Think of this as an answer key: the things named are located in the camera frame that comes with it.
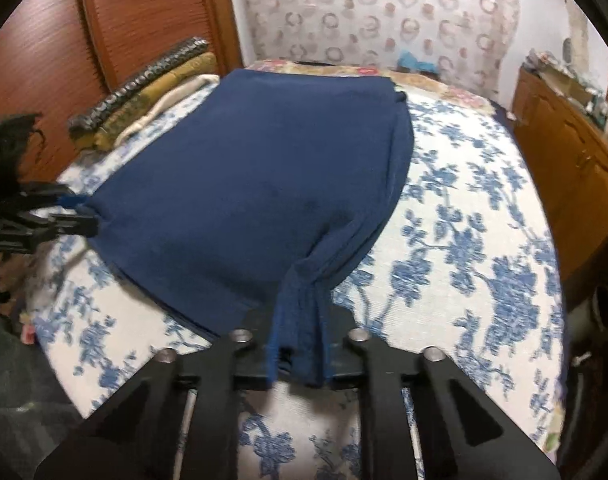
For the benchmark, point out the wooden louvered wardrobe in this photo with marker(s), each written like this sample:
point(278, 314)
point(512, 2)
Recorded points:
point(134, 20)

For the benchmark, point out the cream rolled blanket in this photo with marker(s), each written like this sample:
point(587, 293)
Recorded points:
point(184, 87)

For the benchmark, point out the white sheet with blue flowers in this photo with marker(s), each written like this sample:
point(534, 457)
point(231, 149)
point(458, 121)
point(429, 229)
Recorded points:
point(459, 210)

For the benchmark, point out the grey waste bin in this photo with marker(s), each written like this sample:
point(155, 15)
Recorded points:
point(601, 310)

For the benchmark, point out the floral quilt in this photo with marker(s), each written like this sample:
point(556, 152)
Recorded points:
point(449, 92)

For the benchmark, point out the blue plastic bag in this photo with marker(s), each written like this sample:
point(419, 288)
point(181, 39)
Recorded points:
point(415, 61)

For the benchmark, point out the olive gold patterned pillow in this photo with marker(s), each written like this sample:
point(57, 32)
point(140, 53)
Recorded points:
point(159, 92)

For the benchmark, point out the navy blue printed t-shirt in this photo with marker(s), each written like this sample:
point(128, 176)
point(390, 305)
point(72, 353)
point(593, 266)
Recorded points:
point(259, 160)

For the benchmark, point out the tied-back floral curtain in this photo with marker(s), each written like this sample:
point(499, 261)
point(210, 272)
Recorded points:
point(578, 35)

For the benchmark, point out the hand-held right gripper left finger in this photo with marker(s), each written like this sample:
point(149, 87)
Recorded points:
point(254, 355)

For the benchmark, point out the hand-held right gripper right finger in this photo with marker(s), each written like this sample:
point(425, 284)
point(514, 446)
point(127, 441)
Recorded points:
point(344, 360)

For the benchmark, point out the wooden sideboard cabinet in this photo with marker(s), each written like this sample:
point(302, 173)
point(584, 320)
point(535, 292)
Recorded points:
point(574, 160)

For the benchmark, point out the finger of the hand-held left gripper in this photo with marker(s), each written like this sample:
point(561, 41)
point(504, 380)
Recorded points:
point(59, 225)
point(49, 194)

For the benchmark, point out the sheer curtain with circle print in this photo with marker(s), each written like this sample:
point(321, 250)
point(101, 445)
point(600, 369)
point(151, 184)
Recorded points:
point(384, 10)

